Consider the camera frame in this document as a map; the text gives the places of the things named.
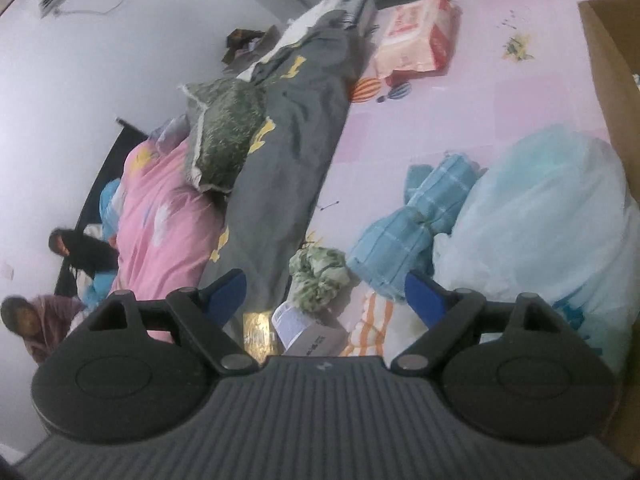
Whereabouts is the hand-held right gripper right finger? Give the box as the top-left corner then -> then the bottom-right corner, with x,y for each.
390,270 -> 565,374

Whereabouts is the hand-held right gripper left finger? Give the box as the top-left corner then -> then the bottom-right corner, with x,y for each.
87,268 -> 259,374

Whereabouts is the gold box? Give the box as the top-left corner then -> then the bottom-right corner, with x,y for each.
242,312 -> 277,365

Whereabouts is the orange striped towel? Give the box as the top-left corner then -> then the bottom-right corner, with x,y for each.
345,290 -> 431,357

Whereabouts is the blue checked towel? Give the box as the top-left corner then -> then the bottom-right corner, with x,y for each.
346,154 -> 488,301

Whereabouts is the white square tin box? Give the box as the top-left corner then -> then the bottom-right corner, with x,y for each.
271,301 -> 348,357

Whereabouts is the green floral scrunchie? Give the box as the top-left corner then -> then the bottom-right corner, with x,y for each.
288,246 -> 352,313

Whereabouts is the white plastic bag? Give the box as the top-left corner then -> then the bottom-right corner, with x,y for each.
432,125 -> 632,373

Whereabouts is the brown cardboard box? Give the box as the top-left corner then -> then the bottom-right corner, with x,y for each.
577,0 -> 640,456

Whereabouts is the pink printed blanket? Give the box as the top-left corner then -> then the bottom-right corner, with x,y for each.
100,137 -> 231,343

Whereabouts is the light blue cloth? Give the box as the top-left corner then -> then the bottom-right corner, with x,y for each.
97,179 -> 125,241

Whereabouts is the grey duvet with yellow print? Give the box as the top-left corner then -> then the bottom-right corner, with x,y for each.
200,25 -> 363,346

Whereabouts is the green patterned pillow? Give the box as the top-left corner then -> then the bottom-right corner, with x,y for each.
181,79 -> 271,195

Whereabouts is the pale lavender pillow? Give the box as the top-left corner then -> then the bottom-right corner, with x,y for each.
149,114 -> 193,153

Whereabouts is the black headboard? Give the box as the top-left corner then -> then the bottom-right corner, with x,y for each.
54,117 -> 151,296

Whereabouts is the dark brown bag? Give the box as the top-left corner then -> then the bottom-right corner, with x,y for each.
222,25 -> 283,66

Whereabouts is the red pink tissue pack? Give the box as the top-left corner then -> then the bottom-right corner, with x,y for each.
372,0 -> 460,86

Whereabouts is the white striped pillow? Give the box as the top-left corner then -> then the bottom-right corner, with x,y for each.
250,0 -> 378,61

